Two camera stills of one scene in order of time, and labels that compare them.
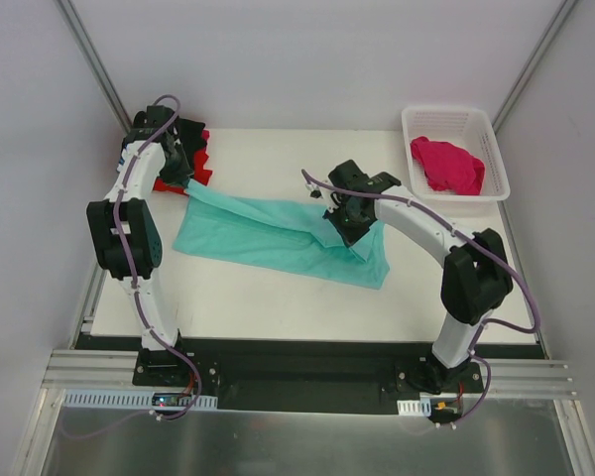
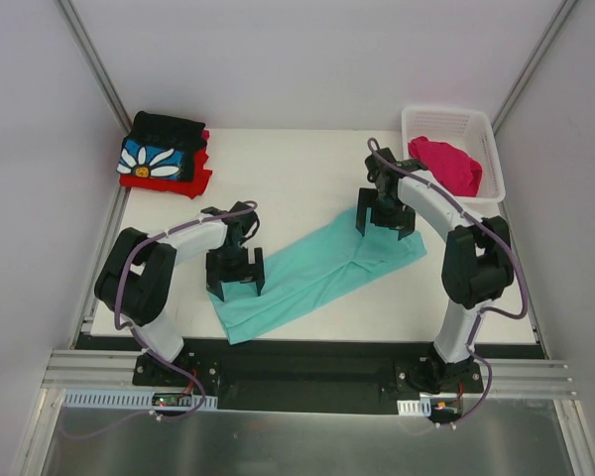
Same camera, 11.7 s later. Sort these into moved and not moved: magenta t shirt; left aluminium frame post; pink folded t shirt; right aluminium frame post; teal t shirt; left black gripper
Moved: left black gripper; teal t shirt
Not moved: right aluminium frame post; magenta t shirt; pink folded t shirt; left aluminium frame post
